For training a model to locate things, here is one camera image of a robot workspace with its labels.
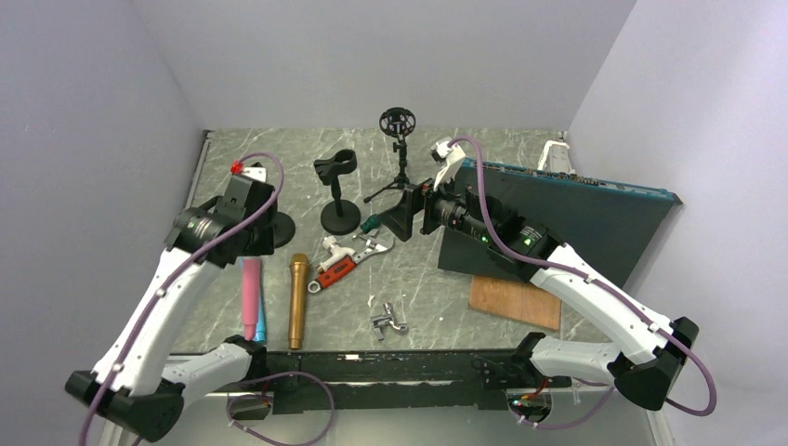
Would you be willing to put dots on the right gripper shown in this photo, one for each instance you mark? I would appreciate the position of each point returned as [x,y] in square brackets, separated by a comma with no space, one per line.
[400,217]

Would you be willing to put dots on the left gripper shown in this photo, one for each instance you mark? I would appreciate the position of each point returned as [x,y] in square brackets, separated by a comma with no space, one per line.
[265,244]

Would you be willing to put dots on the pink mic round-base stand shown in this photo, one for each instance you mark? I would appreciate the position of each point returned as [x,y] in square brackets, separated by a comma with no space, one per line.
[284,229]

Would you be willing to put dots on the blue mic round-base stand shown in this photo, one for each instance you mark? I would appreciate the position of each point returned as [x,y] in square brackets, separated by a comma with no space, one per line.
[340,217]

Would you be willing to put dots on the pink microphone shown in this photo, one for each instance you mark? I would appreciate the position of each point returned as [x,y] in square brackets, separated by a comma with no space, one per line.
[251,285]

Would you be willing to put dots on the gold microphone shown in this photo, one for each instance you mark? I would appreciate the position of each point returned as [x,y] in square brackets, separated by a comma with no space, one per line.
[299,269]

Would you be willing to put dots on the blue microphone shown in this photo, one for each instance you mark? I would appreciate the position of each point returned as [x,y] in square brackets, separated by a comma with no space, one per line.
[261,330]

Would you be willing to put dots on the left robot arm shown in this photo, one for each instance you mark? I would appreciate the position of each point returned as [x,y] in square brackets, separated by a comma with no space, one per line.
[132,385]

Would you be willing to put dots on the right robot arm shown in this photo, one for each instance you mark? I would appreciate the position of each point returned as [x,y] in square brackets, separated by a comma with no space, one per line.
[646,351]

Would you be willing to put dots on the white plastic faucet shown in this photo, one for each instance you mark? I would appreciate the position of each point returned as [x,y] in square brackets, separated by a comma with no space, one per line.
[336,250]

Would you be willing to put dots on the small metal clamp part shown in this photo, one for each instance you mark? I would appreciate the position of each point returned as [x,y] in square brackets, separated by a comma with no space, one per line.
[387,319]

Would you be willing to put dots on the wooden board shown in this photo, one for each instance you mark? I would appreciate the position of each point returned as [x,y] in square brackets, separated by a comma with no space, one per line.
[515,301]

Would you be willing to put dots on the green handle screwdriver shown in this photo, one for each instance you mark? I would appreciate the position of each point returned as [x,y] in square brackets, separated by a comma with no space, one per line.
[369,224]

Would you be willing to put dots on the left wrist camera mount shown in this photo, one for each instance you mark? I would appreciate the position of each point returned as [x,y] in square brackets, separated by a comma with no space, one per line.
[248,172]

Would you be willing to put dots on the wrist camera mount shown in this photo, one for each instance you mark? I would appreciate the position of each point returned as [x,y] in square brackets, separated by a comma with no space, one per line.
[248,172]
[448,157]

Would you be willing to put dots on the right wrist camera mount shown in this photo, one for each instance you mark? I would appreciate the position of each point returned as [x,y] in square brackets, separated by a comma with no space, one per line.
[448,157]

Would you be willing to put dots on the red handle adjustable wrench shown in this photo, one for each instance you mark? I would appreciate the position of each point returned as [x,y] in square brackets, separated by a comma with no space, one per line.
[373,245]

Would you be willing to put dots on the white bracket behind switch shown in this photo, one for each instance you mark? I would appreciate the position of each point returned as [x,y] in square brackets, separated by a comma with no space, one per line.
[555,158]

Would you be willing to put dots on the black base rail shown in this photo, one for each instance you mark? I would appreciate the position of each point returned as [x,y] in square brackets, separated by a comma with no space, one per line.
[398,379]

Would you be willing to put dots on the black network switch box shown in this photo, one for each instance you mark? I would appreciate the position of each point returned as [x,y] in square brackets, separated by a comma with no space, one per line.
[608,223]

